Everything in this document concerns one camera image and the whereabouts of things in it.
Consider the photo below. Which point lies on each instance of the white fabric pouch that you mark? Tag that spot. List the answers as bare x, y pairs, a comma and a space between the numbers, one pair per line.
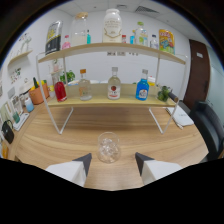
181, 117

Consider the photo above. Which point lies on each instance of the small pink bottle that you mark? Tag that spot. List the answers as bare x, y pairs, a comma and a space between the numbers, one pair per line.
66, 44

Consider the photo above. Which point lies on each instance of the white tray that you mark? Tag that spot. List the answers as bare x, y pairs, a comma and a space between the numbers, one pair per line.
22, 121

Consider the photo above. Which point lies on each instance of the wooden wall shelf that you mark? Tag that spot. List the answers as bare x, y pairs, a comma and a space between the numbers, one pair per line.
20, 57

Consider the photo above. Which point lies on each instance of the brown door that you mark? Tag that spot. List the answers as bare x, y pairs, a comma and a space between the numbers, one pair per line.
198, 73

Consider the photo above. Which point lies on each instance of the blue liquid bottle silver cap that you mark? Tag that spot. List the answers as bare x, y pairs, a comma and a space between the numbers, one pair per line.
142, 90

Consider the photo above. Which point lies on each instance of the clear glass with ice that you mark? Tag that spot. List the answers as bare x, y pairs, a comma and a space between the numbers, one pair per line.
108, 148

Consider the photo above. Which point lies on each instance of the small teal bottle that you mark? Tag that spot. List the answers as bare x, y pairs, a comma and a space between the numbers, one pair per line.
88, 38

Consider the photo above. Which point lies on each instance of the clear bottle with green cap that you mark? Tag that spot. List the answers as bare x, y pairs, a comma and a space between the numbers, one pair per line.
141, 36

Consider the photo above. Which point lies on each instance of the black kettle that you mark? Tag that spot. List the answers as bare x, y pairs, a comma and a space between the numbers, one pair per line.
8, 133

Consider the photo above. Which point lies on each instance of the red liquid glass bottle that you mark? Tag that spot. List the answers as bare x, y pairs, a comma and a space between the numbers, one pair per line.
60, 91

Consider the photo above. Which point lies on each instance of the black and yellow can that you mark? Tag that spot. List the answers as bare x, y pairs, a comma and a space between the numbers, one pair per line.
53, 38

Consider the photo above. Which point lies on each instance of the ceiling air vent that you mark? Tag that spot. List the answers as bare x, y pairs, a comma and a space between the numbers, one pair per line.
146, 9

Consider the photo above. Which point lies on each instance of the white figurine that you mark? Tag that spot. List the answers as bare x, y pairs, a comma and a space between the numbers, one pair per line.
25, 40

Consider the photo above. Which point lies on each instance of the green cup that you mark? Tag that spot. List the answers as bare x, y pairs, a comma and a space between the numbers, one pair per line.
16, 117

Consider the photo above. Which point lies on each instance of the green potted plant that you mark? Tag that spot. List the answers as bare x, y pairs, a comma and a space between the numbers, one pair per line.
68, 76

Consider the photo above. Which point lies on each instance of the glass jar of green limes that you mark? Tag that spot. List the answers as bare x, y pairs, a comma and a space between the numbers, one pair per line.
163, 94

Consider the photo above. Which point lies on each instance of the glass jar with wooden lid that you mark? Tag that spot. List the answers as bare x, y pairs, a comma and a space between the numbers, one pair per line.
79, 31

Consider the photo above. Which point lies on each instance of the yellow snack bag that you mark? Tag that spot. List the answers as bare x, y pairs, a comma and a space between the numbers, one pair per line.
166, 41

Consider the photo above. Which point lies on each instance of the white milk bottle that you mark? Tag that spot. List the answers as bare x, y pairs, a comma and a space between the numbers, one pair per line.
112, 28

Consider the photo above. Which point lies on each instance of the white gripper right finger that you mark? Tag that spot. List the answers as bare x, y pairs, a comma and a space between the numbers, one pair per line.
155, 169

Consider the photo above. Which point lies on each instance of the light blue bottle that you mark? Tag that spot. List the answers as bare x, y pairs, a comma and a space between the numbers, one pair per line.
29, 106

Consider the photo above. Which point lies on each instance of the small clear bottle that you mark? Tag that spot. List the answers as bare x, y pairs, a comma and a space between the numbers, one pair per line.
154, 42

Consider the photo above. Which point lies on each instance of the clear bottle with red label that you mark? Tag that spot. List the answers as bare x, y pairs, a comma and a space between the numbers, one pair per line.
114, 88

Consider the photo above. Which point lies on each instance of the white two-tier wooden shelf rack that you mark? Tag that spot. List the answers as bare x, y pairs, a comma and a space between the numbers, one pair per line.
110, 47

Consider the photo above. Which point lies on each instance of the dark muddler with wooden end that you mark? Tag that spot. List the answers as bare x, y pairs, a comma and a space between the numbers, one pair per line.
174, 97

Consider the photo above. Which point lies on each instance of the black chair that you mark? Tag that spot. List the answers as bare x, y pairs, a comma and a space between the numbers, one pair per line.
210, 126

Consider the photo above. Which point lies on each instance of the orange basket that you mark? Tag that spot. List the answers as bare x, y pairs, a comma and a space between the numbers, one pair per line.
38, 95

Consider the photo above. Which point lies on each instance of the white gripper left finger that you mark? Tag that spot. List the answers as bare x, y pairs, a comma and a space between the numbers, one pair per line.
73, 170

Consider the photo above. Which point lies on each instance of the small blue bottle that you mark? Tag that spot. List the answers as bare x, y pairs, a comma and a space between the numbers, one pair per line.
132, 39

